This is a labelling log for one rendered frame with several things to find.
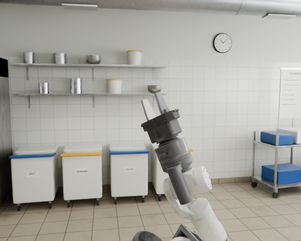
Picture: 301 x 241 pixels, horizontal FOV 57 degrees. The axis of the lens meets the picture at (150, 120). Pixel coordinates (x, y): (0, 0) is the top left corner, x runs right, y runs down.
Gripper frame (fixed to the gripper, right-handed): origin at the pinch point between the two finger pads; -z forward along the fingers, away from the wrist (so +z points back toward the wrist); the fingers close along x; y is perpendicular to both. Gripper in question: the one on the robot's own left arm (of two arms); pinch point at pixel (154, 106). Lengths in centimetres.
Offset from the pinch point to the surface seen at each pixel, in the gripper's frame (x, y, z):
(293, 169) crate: -112, -387, 136
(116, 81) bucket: -239, -226, -88
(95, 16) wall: -238, -234, -194
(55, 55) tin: -277, -168, -151
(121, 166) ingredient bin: -254, -188, 30
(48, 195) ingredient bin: -323, -111, 29
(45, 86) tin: -303, -152, -116
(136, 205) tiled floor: -262, -195, 89
